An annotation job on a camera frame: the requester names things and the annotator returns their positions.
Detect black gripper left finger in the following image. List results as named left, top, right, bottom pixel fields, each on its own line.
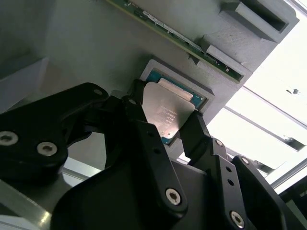
left=0, top=79, right=189, bottom=222

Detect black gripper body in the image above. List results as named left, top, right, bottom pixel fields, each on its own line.
left=50, top=161, right=232, bottom=230

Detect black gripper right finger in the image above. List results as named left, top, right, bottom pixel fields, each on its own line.
left=178, top=110, right=292, bottom=230

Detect CPU with silver lid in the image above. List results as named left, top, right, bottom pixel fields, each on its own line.
left=141, top=69, right=207, bottom=146

